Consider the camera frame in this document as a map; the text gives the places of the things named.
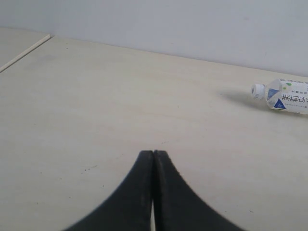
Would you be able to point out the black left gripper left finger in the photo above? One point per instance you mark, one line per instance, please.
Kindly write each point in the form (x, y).
(129, 207)

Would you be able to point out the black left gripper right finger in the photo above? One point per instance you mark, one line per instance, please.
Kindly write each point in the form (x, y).
(176, 206)

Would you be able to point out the white label tea bottle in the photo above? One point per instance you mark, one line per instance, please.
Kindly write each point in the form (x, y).
(283, 94)

